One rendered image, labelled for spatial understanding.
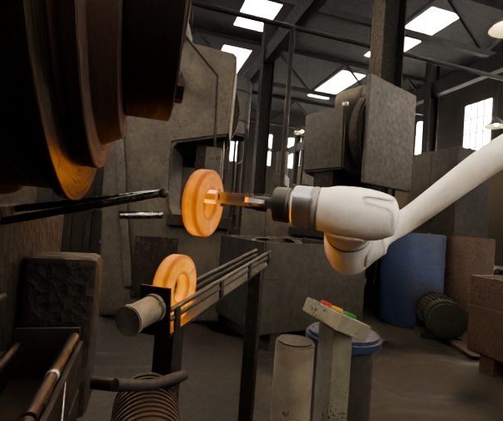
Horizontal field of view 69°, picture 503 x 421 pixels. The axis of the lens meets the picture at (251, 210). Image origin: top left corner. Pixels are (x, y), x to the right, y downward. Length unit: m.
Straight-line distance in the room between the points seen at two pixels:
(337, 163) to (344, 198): 3.23
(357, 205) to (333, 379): 0.71
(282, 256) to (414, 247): 1.51
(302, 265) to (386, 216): 1.98
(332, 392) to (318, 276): 1.58
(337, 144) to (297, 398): 3.13
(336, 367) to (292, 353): 0.19
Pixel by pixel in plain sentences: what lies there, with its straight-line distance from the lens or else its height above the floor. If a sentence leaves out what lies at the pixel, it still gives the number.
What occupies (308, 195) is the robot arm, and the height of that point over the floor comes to 0.93.
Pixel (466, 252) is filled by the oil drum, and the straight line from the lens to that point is 4.02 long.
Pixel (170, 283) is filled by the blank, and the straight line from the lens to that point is 0.83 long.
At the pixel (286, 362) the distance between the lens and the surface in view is 1.15.
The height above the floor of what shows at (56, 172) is 0.90.
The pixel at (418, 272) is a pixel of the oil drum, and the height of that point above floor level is 0.52.
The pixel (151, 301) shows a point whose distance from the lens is 0.79.
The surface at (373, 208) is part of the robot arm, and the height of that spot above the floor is 0.91.
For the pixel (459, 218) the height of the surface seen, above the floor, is 1.10.
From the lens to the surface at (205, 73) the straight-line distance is 3.25.
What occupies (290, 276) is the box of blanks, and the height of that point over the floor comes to 0.50.
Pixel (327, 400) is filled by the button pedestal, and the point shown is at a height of 0.33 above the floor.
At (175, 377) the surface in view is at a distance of 0.79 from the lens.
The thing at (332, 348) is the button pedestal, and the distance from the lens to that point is 1.25.
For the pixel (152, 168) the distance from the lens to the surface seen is 3.11.
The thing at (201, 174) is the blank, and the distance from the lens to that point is 0.80.
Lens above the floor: 0.87
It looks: 2 degrees up
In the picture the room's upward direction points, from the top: 4 degrees clockwise
